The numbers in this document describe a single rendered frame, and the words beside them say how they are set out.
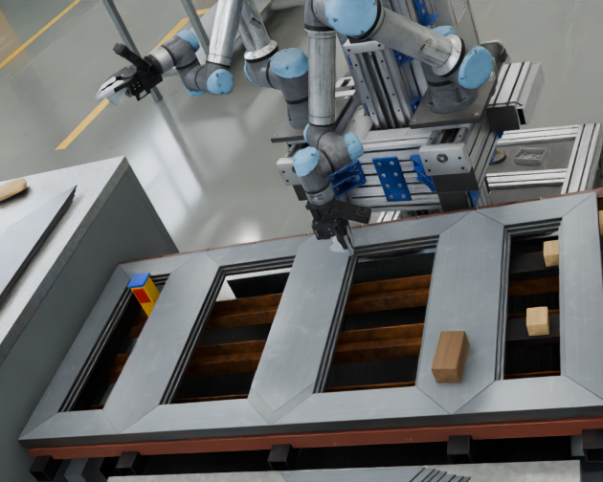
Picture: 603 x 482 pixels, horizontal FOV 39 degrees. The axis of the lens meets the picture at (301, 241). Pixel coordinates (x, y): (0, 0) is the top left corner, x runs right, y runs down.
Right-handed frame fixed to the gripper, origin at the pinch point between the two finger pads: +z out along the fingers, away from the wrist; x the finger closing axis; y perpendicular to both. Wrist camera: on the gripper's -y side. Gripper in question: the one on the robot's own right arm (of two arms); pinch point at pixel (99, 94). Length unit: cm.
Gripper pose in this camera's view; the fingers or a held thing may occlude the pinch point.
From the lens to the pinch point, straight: 256.3
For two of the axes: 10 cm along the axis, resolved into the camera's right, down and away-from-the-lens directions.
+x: -6.6, -3.6, 6.6
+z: -7.1, 6.0, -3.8
